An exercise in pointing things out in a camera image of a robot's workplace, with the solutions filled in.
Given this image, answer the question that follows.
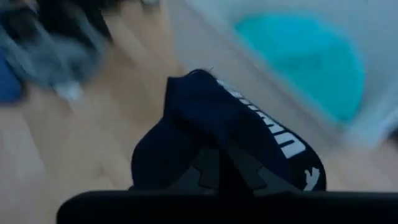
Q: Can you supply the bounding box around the turquoise shirt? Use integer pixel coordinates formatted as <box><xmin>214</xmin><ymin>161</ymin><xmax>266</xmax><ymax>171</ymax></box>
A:
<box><xmin>234</xmin><ymin>14</ymin><xmax>366</xmax><ymax>124</ymax></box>

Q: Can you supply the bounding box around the navy underwear with white lettering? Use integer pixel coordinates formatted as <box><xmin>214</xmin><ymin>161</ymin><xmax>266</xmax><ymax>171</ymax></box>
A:
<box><xmin>130</xmin><ymin>68</ymin><xmax>327</xmax><ymax>192</ymax></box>

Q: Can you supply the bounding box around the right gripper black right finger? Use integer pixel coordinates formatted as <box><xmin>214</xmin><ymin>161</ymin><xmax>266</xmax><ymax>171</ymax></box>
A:
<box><xmin>229</xmin><ymin>148</ymin><xmax>297</xmax><ymax>195</ymax></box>

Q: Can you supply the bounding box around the white perforated plastic basket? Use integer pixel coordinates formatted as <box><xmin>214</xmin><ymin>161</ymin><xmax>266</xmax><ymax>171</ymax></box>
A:
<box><xmin>166</xmin><ymin>0</ymin><xmax>398</xmax><ymax>149</ymax></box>

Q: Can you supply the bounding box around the small blue garment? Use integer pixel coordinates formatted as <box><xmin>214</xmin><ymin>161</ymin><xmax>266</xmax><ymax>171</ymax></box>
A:
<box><xmin>0</xmin><ymin>49</ymin><xmax>23</xmax><ymax>104</ymax></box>

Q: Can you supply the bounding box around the grey garment with white label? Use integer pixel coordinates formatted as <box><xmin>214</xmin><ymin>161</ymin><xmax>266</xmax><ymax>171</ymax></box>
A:
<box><xmin>0</xmin><ymin>0</ymin><xmax>109</xmax><ymax>101</ymax></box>

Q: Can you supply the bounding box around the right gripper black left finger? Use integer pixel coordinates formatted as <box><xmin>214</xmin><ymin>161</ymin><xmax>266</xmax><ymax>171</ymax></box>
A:
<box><xmin>172</xmin><ymin>147</ymin><xmax>220</xmax><ymax>192</ymax></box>

